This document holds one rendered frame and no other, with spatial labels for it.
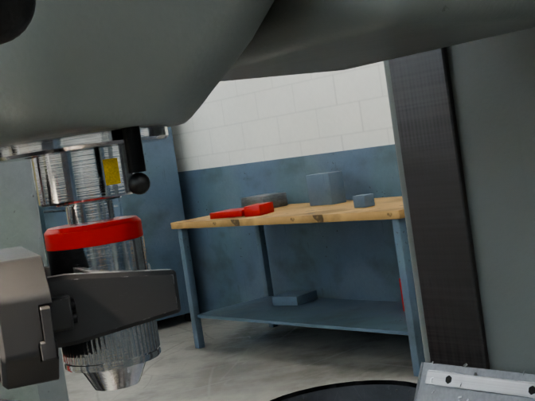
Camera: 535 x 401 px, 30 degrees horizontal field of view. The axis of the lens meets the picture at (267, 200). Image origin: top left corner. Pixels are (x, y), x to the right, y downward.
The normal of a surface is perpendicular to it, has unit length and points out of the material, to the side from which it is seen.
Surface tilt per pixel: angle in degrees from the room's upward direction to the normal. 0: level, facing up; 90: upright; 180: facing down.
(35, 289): 45
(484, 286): 90
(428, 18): 153
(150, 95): 124
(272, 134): 90
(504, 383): 63
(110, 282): 90
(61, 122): 139
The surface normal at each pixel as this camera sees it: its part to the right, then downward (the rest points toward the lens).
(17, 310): 0.33, 0.00
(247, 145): -0.78, 0.15
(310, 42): -0.22, 0.95
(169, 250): 0.61, -0.04
